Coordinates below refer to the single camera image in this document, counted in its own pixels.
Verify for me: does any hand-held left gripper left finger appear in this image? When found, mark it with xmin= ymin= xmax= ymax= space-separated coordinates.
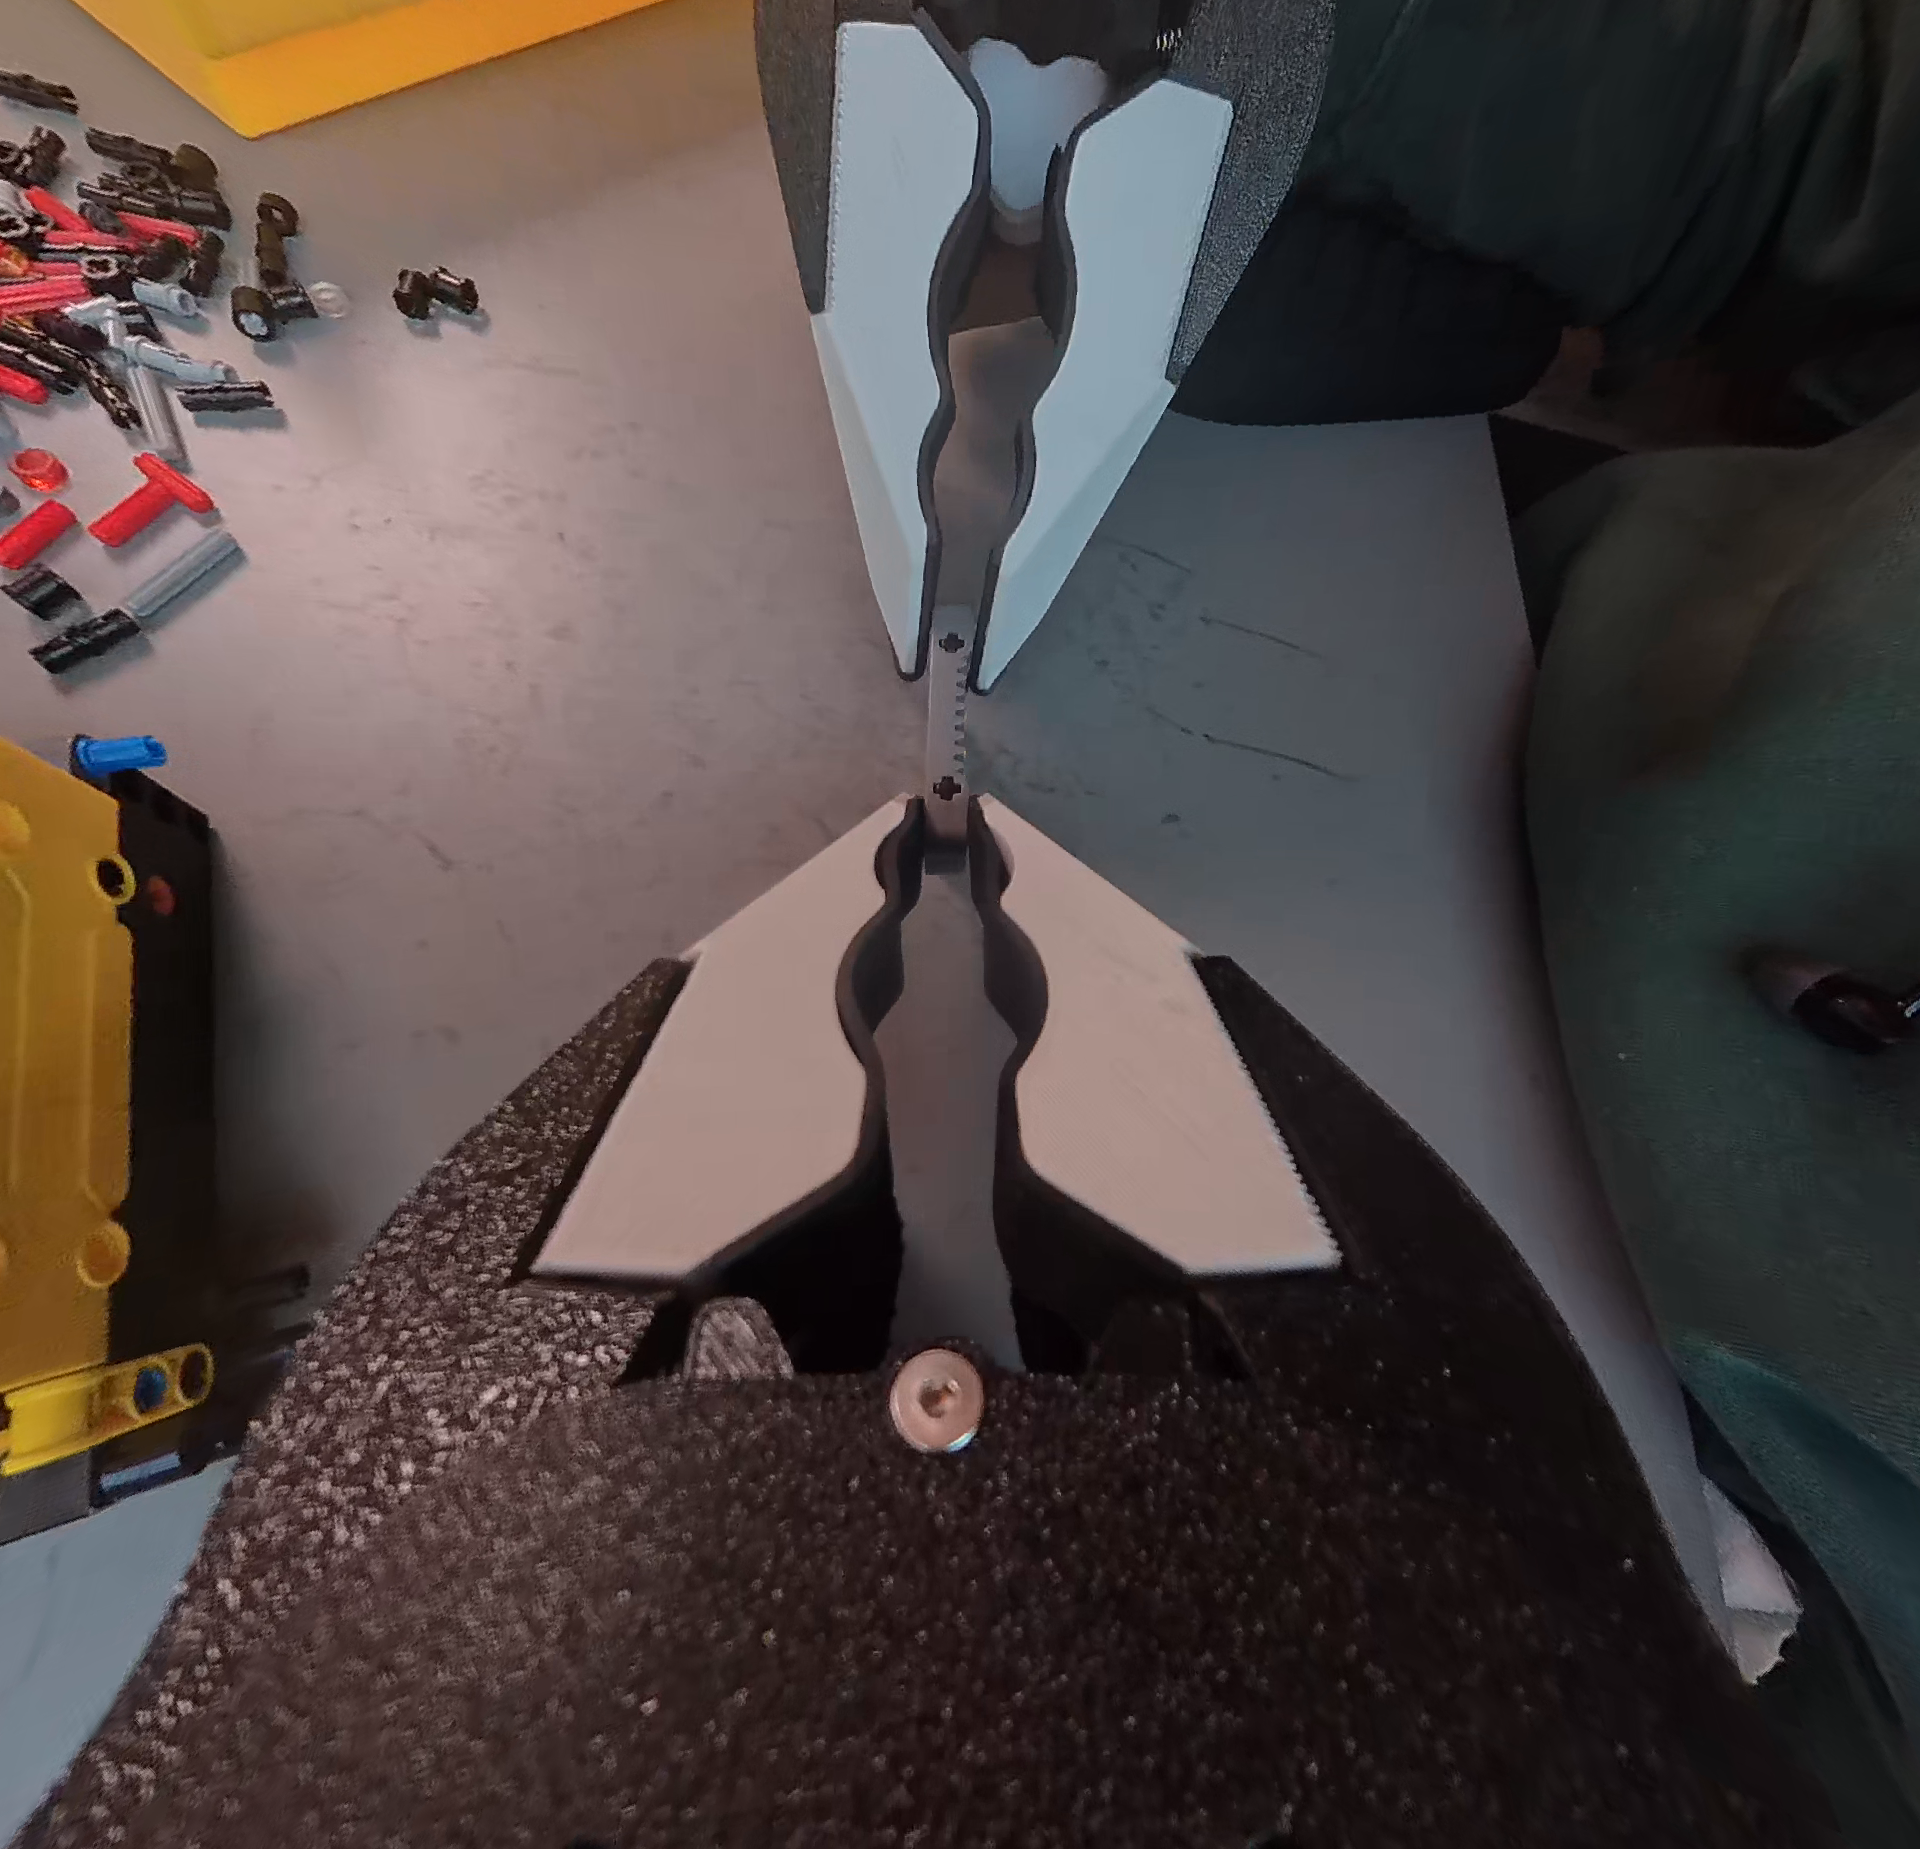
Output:
xmin=526 ymin=797 xmax=923 ymax=1371

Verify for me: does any person's right forearm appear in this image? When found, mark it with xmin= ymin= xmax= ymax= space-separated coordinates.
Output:
xmin=1168 ymin=0 xmax=1920 ymax=429

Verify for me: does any yellow plastic bin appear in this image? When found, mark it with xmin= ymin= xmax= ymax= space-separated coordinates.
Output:
xmin=6 ymin=0 xmax=761 ymax=142

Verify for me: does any pile of small lego pins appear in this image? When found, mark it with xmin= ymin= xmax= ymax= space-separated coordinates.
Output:
xmin=0 ymin=66 xmax=486 ymax=679

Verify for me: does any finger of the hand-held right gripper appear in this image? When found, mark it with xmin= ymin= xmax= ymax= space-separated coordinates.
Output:
xmin=808 ymin=20 xmax=988 ymax=686
xmin=965 ymin=80 xmax=1241 ymax=701

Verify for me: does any grey lego gear rack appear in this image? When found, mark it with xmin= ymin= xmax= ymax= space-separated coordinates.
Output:
xmin=924 ymin=613 xmax=977 ymax=882

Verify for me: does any yellow black lego model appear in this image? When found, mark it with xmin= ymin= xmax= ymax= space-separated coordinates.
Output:
xmin=0 ymin=733 xmax=318 ymax=1553

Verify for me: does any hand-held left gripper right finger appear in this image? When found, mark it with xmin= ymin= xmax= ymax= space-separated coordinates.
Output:
xmin=967 ymin=797 xmax=1342 ymax=1371

